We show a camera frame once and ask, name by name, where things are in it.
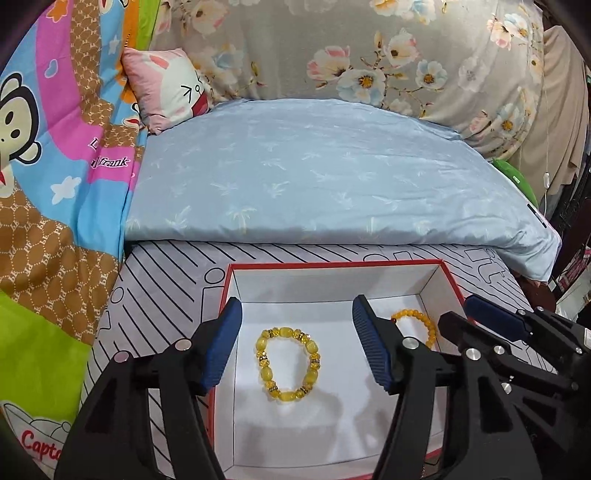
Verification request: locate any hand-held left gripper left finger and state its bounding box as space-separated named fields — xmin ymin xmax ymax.
xmin=54 ymin=296 xmax=243 ymax=480

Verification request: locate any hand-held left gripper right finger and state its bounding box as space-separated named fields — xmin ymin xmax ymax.
xmin=352 ymin=294 xmax=533 ymax=480

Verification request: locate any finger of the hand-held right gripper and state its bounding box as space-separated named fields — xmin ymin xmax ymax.
xmin=438 ymin=311 xmax=571 ymax=398
xmin=463 ymin=294 xmax=591 ymax=366

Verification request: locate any orange bead bracelet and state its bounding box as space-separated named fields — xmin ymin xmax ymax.
xmin=390 ymin=308 xmax=438 ymax=350

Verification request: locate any yellow bead bracelet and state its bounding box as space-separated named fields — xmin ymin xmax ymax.
xmin=255 ymin=325 xmax=322 ymax=404

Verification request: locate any red cardboard box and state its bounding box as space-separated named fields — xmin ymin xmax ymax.
xmin=203 ymin=259 xmax=483 ymax=480

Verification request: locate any grey striped bedsheet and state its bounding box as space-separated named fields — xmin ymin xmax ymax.
xmin=81 ymin=239 xmax=560 ymax=480

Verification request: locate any green plush toy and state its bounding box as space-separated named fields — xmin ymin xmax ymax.
xmin=490 ymin=158 xmax=539 ymax=209

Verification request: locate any beige cloth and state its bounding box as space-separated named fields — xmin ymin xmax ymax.
xmin=508 ymin=25 xmax=591 ymax=219

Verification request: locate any colourful cartoon blanket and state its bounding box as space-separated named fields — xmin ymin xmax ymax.
xmin=0 ymin=0 xmax=160 ymax=467

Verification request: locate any pink cartoon pillow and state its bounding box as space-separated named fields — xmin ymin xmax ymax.
xmin=121 ymin=46 xmax=216 ymax=136

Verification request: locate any grey floral blanket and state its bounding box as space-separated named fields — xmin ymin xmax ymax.
xmin=150 ymin=0 xmax=546 ymax=162

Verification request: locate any white cable with switch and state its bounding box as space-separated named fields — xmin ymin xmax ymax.
xmin=539 ymin=28 xmax=554 ymax=219

